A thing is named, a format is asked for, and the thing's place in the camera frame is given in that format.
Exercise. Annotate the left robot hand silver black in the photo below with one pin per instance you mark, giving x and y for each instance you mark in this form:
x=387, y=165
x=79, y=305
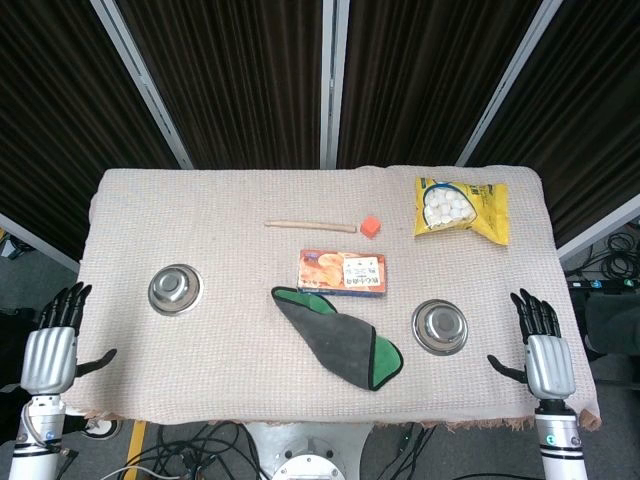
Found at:
x=49, y=357

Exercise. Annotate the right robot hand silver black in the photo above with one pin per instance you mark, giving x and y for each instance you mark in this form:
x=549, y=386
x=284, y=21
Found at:
x=550, y=365

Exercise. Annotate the round metal bowl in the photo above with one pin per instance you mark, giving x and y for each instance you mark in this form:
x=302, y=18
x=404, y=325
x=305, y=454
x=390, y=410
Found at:
x=440, y=327
x=175, y=290

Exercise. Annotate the silver robot base column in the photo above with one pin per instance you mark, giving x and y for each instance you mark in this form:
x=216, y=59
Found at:
x=310, y=450

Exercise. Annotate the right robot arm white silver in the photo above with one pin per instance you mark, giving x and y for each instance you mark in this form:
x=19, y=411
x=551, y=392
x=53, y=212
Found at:
x=561, y=440

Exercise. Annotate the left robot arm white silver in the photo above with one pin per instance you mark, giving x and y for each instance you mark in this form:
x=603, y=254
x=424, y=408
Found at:
x=37, y=440

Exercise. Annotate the black power strip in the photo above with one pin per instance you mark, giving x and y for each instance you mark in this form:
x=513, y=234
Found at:
x=605, y=284

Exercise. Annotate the yellow snack bag white candies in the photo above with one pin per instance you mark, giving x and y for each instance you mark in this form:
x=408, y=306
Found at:
x=485, y=220

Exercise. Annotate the beige waffle table cloth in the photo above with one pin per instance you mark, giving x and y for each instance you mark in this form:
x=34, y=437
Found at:
x=225, y=360

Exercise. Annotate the grey green microfibre cloth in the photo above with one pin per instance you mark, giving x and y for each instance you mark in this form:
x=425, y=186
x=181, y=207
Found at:
x=335, y=335

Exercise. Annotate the orange cube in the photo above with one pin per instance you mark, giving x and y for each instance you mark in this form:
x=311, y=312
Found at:
x=370, y=227

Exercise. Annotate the orange potato chip box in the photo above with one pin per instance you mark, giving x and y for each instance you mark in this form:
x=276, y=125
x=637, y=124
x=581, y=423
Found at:
x=340, y=272

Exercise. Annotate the dark brown partition panel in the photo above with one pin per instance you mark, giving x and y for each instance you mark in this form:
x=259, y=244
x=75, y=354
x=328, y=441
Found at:
x=420, y=85
x=55, y=125
x=585, y=125
x=240, y=85

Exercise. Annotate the wooden stick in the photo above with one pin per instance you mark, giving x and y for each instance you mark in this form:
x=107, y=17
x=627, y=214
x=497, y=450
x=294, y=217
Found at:
x=310, y=226

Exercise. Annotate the grey aluminium partition rail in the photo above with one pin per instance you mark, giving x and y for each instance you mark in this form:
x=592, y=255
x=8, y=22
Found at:
x=35, y=242
x=600, y=237

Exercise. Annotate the grey aluminium partition post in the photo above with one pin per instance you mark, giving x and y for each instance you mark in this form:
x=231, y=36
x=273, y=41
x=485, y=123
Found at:
x=334, y=85
x=510, y=80
x=142, y=82

